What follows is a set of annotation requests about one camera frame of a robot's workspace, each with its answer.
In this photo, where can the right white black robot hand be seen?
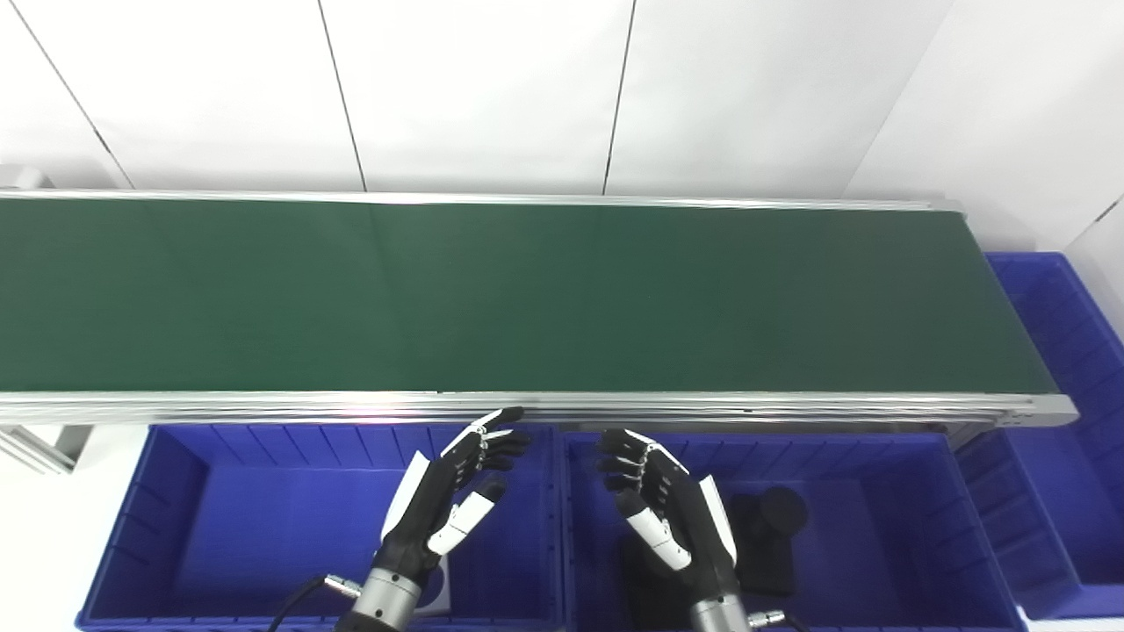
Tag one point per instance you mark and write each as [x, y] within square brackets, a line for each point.
[694, 527]

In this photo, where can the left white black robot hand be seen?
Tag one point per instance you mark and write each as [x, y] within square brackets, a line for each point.
[421, 509]

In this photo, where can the black cylinder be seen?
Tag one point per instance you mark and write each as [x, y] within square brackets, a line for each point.
[768, 544]

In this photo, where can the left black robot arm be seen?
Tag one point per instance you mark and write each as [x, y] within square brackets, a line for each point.
[386, 601]

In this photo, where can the white part with round hole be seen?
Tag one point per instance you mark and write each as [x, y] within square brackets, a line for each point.
[439, 592]

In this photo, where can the blue plastic bin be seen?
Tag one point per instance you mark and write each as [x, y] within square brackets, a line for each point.
[878, 544]
[1071, 421]
[263, 527]

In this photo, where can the green conveyor belt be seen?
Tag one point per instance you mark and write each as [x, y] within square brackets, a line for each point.
[527, 298]
[263, 405]

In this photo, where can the aluminium conveyor leg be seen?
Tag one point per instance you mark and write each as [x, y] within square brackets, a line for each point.
[44, 448]

